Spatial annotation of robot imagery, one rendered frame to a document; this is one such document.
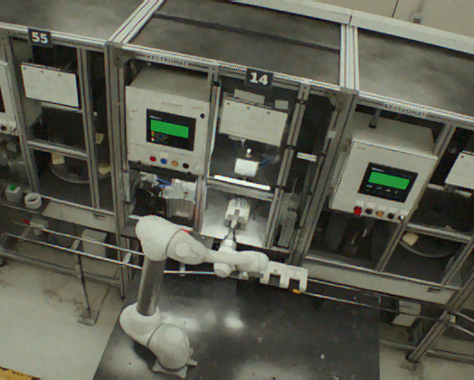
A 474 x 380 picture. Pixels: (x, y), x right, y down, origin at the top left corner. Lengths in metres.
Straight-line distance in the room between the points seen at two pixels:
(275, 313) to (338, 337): 0.39
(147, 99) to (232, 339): 1.38
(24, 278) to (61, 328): 0.55
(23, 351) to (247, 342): 1.59
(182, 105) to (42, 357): 2.03
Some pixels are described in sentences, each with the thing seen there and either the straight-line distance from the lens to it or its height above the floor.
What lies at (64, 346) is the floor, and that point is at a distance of 3.56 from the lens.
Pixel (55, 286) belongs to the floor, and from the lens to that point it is 3.85.
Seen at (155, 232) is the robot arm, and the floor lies 1.49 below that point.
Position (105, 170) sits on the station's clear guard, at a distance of 2.81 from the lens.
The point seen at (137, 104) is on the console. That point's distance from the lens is 2.42.
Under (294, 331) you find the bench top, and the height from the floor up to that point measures 0.68.
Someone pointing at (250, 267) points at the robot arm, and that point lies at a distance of 2.53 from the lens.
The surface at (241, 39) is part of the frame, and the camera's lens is 2.51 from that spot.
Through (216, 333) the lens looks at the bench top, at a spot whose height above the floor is 0.68.
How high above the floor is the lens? 3.08
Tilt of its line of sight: 42 degrees down
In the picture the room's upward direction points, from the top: 10 degrees clockwise
